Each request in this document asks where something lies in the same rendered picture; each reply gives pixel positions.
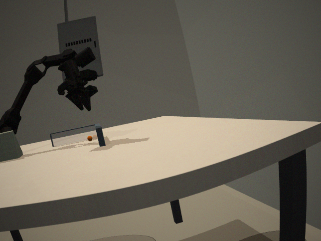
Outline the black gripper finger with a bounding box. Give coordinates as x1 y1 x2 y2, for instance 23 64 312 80
66 87 84 110
81 90 93 111

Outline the clear low wall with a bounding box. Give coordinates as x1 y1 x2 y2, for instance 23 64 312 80
50 125 97 147

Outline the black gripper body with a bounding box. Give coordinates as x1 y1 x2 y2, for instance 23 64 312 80
57 69 98 96

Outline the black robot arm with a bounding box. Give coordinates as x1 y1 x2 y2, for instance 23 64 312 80
0 47 98 135

